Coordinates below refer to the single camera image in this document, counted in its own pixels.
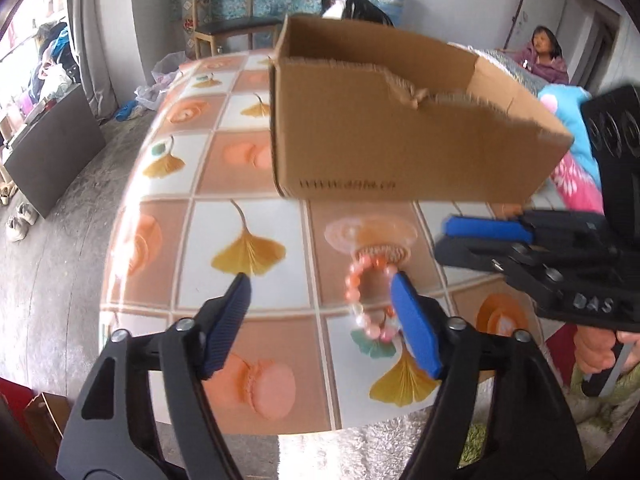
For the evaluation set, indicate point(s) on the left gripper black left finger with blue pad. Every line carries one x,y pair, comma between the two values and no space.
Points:
112,434

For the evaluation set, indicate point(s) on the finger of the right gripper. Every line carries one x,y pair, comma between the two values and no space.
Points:
477,254
487,229

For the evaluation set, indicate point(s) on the brown cardboard box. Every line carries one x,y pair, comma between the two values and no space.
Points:
364,111

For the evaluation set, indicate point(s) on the right hand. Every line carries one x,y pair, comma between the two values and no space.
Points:
594,349

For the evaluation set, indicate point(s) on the pink floral blanket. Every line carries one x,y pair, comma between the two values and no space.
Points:
576,188

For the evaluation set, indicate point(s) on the light blue pillow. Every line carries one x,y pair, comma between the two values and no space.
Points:
564,101

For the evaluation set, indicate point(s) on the patterned tablecloth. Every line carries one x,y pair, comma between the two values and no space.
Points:
319,348

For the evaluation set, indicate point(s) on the seated woman in purple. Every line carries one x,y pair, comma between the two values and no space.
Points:
542,56

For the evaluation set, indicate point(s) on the white door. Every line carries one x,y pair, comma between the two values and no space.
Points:
528,15

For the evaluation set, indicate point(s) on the grey board panel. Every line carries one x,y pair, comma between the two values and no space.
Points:
48,155

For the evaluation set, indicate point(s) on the black haired person in white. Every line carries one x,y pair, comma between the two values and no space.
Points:
358,10

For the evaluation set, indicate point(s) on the white plastic bag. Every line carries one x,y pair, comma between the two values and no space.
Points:
164,72

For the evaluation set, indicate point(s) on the wooden chair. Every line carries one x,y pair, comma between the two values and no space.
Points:
224,25

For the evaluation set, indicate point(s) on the black camera box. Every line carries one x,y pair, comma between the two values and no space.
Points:
612,122

